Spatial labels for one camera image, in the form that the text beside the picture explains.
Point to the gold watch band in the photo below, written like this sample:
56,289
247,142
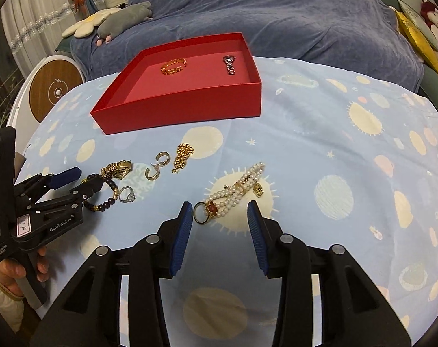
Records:
114,169

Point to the gold round charm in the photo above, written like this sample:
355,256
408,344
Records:
258,190

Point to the blue blanket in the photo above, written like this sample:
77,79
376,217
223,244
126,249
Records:
276,14

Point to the yellow cushion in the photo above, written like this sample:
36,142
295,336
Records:
419,39

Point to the large gold hoop earring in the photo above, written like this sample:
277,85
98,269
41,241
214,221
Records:
155,173

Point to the round white wooden-faced appliance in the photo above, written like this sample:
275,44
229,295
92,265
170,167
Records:
53,86

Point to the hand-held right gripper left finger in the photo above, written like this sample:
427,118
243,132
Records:
181,238

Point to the light blue printed tablecloth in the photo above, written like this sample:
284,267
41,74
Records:
313,151

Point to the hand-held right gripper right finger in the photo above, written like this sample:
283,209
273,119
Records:
257,238

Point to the silver wrist watch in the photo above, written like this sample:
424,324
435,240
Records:
229,64

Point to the person's left forearm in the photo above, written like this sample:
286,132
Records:
2,311

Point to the small gold hoop earring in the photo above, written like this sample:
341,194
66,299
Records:
167,159

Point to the red jewelry box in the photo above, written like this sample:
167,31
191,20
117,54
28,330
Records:
190,79

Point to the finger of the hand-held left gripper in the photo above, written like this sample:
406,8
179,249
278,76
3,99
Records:
89,188
65,177

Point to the white curtain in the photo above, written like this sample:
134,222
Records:
34,18

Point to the person's left hand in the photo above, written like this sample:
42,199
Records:
6,273

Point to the flower shaped cushion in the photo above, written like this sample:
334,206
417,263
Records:
89,21

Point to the grey plush toy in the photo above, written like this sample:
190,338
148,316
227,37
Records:
125,20

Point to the red monkey plush toy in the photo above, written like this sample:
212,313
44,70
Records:
435,18

